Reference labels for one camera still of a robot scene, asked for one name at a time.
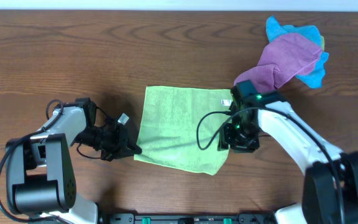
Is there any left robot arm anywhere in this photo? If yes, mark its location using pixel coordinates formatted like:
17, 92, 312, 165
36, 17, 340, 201
2, 98, 142, 223

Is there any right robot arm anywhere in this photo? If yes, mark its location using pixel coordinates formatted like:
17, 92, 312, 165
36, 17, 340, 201
219, 92, 358, 223

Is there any purple microfiber cloth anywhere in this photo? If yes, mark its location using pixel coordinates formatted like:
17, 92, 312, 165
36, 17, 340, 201
234, 33, 323, 93

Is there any blue microfiber cloth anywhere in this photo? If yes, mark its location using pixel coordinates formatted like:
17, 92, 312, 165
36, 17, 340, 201
265, 16, 329, 89

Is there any left black cable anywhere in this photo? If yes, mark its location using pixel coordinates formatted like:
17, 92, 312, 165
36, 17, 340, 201
0, 98, 117, 223

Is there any black cable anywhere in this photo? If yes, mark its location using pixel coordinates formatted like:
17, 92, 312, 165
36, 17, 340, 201
0, 98, 117, 223
196, 106, 346, 224

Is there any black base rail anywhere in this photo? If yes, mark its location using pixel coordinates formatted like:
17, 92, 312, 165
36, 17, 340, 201
97, 213, 277, 224

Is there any right black cable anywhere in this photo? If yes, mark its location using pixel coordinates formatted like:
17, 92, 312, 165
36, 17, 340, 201
196, 106, 346, 224

